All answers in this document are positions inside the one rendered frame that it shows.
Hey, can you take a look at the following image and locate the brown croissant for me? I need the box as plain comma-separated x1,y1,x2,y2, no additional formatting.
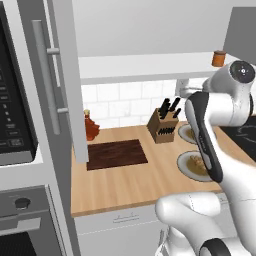
186,154,210,175

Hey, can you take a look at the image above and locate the white plate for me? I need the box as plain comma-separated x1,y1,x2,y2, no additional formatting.
176,150,223,183
177,122,218,146

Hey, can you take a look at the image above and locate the white wall cabinet shelf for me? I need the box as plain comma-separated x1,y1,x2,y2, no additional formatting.
78,51,242,86

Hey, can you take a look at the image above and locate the white base cabinet door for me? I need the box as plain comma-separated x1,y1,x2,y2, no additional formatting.
75,225,169,256

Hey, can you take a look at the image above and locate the black microwave oven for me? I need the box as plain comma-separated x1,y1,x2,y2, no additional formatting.
0,0,40,167

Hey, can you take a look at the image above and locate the grey built-in oven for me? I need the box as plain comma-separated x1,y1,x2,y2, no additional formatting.
0,185,68,256

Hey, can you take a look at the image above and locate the black hob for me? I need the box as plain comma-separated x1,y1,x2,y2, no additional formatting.
219,114,256,162

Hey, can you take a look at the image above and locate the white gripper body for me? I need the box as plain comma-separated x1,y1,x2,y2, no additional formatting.
175,78,204,98

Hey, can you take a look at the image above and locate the white drawer front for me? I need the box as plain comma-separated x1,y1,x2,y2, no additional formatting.
73,203,168,236

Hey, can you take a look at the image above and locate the grey tall oven cabinet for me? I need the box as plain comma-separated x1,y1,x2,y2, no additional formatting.
0,0,82,256

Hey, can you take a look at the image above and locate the dark wooden cutting board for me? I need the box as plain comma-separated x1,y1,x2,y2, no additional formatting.
86,138,149,172

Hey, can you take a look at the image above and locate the grey wall cabinet door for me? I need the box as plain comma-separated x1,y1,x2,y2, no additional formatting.
222,6,256,65
43,0,90,165

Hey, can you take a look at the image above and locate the red syrup bottle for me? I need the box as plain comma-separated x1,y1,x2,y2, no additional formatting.
83,108,101,142

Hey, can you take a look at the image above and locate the orange jam jar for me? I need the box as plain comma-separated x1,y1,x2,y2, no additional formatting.
211,49,228,68

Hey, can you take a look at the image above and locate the brown pastry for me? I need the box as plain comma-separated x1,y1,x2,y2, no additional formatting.
185,127,202,141

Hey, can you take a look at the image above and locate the black oven knob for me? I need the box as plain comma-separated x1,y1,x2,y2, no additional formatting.
14,197,32,210

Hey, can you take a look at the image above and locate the grey bar door handle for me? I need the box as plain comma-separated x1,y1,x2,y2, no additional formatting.
31,19,70,136

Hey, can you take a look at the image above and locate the wooden knife block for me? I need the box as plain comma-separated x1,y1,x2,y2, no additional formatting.
146,96,183,145

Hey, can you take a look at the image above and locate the grey drawer handle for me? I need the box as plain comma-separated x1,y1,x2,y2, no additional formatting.
112,214,141,224

